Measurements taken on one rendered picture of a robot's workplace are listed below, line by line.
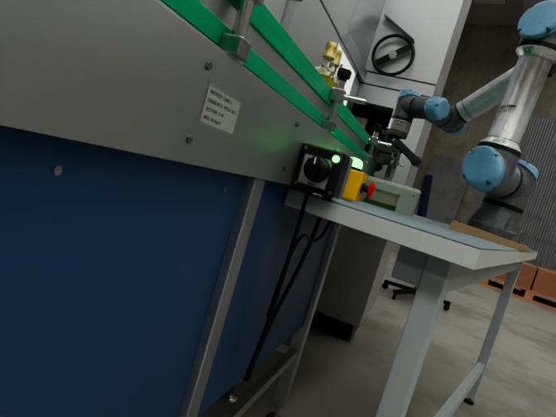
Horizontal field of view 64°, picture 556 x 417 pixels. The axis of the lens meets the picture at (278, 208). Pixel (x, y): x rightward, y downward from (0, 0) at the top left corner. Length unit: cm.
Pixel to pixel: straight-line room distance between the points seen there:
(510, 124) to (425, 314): 75
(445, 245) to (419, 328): 15
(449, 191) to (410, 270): 1053
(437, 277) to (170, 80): 54
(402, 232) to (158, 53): 49
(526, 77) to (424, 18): 119
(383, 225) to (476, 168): 64
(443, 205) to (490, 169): 992
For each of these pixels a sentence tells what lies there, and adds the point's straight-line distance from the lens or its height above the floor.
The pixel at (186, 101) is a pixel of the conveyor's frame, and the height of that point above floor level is 81.
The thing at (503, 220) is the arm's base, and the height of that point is 82.
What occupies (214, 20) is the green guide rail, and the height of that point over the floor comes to 90.
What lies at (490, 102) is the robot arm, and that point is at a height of 118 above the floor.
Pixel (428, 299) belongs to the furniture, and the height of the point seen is 64.
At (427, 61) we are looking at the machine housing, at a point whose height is 150.
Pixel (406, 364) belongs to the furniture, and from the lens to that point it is 81.
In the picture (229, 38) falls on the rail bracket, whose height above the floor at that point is 89.
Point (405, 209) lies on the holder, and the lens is 153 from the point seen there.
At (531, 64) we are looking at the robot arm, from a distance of 144.
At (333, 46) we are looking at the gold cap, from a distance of 134.
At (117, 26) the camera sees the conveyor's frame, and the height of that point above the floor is 84.
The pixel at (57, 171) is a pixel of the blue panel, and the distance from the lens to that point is 37.
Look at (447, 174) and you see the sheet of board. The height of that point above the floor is 180.
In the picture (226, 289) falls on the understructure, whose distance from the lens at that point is 68.
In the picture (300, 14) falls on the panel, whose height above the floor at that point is 123.
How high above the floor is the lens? 78
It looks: 5 degrees down
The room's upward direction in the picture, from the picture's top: 16 degrees clockwise
